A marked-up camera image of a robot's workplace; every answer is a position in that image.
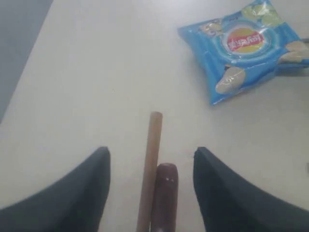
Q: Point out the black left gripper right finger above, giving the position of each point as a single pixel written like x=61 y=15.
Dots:
x=230 y=203

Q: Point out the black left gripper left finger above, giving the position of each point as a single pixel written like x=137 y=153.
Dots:
x=75 y=203

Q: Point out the brown wooden spoon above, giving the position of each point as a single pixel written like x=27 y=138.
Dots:
x=164 y=209

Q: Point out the brown wooden chopstick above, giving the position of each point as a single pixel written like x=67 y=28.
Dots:
x=149 y=172

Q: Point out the blue potato chips bag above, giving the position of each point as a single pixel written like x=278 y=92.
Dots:
x=244 y=49

